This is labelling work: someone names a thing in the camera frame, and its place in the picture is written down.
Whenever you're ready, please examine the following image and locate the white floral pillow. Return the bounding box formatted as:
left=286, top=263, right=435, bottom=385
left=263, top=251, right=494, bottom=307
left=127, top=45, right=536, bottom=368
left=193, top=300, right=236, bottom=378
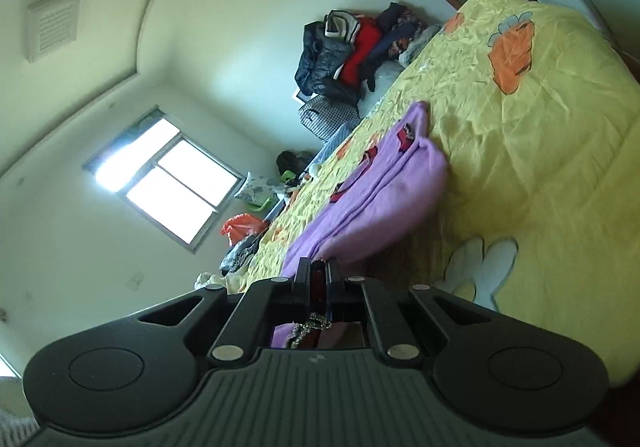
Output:
left=234, top=172, right=280, bottom=207

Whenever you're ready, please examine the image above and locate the orange plastic bag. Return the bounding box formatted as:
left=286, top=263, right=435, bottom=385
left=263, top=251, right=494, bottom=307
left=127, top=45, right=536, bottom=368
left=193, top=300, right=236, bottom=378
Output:
left=220, top=213, right=269, bottom=247

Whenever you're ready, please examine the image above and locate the green plastic chair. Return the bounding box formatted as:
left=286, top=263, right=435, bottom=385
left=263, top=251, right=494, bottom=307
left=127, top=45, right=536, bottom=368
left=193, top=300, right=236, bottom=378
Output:
left=244, top=170, right=295, bottom=213

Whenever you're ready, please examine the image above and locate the navy patterned clothes pile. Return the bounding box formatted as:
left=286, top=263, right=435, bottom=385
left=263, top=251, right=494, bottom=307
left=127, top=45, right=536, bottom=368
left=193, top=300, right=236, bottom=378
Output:
left=358, top=3, right=444, bottom=92

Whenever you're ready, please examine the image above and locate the white quilted garment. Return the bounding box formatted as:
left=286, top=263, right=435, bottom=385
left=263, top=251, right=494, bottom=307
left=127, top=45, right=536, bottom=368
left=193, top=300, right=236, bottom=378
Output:
left=194, top=273, right=245, bottom=294

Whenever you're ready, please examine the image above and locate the checkered bag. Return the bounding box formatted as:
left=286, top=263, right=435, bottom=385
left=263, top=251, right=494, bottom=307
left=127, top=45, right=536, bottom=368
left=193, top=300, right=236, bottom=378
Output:
left=298, top=95, right=360, bottom=142

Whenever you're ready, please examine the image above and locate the white ceiling vent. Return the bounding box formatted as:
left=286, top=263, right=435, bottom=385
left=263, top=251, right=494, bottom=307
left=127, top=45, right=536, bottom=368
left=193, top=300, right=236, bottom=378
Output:
left=25, top=0, right=81, bottom=62

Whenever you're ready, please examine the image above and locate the red folded garment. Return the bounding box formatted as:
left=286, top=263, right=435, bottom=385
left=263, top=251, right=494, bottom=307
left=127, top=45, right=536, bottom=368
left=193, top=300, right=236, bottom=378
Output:
left=338, top=17, right=382, bottom=87

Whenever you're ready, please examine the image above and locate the dark green bag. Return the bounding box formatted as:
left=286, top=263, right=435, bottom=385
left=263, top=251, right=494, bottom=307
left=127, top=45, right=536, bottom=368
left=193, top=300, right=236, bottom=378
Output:
left=277, top=150, right=314, bottom=176

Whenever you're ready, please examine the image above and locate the purple sweater red collar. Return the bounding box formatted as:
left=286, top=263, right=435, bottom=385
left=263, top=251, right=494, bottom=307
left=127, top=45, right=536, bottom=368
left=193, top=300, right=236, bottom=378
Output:
left=269, top=100, right=450, bottom=351

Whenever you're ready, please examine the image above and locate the dark puffer jacket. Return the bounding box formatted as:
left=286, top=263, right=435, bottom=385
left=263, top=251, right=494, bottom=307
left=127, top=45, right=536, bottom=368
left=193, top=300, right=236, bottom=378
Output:
left=294, top=21, right=352, bottom=100

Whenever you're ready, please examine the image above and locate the yellow floral quilt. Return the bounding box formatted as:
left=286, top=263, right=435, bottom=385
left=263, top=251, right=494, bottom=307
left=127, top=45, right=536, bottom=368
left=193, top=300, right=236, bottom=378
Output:
left=245, top=0, right=639, bottom=385

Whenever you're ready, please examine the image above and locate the window with grey frame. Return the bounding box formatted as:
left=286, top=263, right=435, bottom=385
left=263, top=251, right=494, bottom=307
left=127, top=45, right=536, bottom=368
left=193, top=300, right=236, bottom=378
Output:
left=84, top=107, right=243, bottom=252

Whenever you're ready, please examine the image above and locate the black white patterned cloth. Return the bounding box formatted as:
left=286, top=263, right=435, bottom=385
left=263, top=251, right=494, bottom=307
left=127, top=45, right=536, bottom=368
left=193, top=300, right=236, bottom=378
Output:
left=219, top=235, right=262, bottom=276

